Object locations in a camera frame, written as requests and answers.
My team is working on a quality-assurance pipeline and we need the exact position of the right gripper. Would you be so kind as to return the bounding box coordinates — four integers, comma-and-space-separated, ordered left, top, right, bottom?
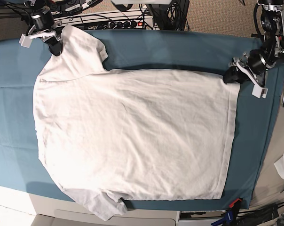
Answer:
19, 11, 63, 56

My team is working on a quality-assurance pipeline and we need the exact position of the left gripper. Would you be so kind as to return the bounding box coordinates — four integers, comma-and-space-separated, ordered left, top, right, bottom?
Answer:
223, 50, 268, 98

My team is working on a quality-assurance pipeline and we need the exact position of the white T-shirt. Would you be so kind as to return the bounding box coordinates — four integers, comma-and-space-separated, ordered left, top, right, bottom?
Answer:
33, 25, 240, 221

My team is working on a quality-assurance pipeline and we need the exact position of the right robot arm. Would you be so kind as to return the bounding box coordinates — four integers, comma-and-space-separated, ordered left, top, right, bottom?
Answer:
19, 0, 63, 57

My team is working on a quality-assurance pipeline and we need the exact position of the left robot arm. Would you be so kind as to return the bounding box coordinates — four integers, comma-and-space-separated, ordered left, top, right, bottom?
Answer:
223, 0, 284, 98

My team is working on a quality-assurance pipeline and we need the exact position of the white power strip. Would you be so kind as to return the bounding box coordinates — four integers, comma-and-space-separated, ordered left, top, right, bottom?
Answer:
90, 19, 153, 30

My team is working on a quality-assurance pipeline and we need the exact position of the teal table cloth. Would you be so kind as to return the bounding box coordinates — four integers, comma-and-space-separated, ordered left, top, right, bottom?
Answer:
0, 30, 284, 210

